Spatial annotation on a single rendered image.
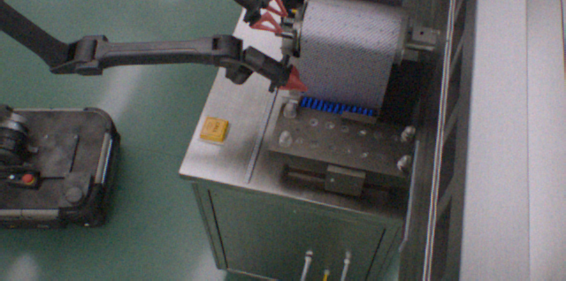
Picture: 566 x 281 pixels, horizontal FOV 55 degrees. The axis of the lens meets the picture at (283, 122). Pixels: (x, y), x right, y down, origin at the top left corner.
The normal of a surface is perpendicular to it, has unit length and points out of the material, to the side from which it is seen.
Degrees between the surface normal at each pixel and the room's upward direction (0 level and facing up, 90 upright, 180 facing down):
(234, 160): 0
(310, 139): 0
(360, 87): 90
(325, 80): 90
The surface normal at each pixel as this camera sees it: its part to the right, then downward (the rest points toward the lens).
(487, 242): 0.00, -0.56
